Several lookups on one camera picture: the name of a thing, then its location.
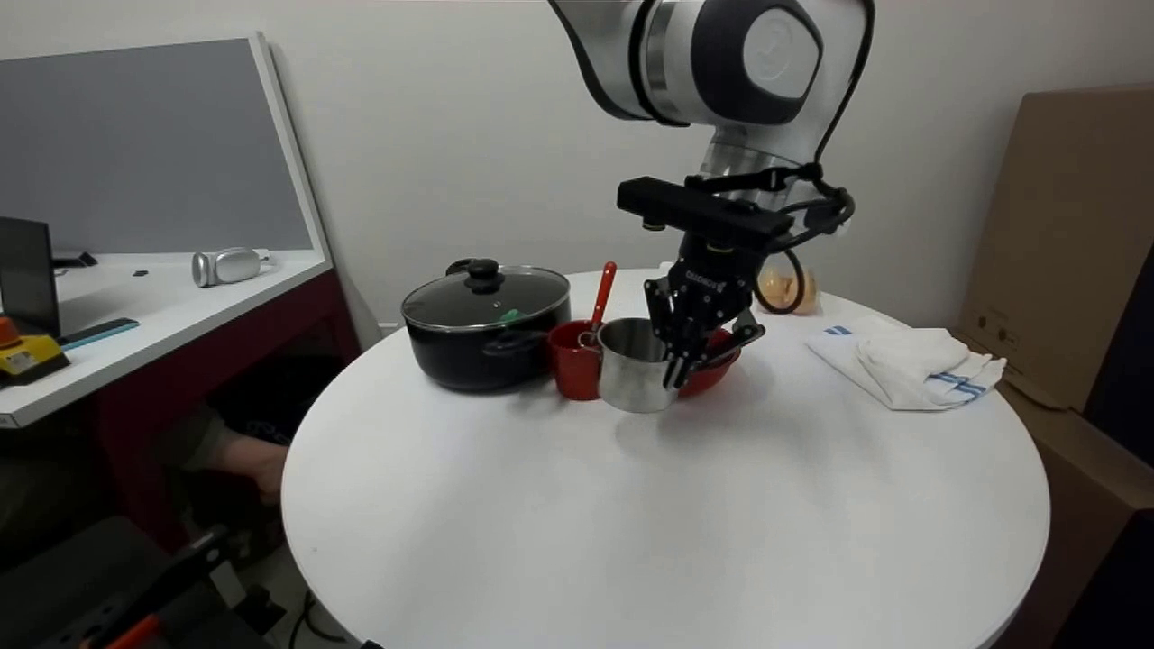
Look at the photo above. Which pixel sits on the gray partition panel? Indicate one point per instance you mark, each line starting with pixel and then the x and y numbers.
pixel 146 144

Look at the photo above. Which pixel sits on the glass pot lid black knob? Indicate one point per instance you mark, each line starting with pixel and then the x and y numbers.
pixel 454 300

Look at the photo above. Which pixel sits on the red spatula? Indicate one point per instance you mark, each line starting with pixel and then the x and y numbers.
pixel 604 291

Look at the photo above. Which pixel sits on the seated person leg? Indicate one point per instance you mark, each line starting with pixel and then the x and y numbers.
pixel 256 461

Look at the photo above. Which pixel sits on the silver cylindrical gadget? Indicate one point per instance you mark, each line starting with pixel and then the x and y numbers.
pixel 230 263

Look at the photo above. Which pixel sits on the flat cardboard sheet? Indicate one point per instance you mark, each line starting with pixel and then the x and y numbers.
pixel 1059 219

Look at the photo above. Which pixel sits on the red cup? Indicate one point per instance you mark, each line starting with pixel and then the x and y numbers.
pixel 575 365

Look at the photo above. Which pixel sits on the yellow box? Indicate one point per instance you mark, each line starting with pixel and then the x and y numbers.
pixel 30 353

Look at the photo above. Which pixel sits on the small silver pot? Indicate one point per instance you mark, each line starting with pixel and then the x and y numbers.
pixel 626 372

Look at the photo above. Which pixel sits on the black cooking pot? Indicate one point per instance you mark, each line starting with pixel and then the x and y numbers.
pixel 482 363

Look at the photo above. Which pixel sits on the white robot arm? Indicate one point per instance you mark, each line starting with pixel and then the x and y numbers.
pixel 723 59

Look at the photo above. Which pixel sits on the white folded cloth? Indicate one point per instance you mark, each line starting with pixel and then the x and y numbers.
pixel 914 363

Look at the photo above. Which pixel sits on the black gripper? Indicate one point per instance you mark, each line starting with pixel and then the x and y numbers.
pixel 714 271

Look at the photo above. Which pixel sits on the black laptop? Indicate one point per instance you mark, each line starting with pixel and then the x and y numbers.
pixel 22 276

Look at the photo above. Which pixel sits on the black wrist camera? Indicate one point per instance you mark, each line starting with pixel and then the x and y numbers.
pixel 707 219

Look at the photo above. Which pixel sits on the dark teal strip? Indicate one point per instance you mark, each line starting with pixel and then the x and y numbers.
pixel 103 328

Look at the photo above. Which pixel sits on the brown egg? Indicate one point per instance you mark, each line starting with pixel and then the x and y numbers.
pixel 808 291
pixel 781 286

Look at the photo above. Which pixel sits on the white desk with red panel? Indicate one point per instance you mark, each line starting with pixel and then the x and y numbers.
pixel 158 310

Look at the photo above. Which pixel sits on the black office chair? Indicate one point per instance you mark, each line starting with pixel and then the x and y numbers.
pixel 75 590

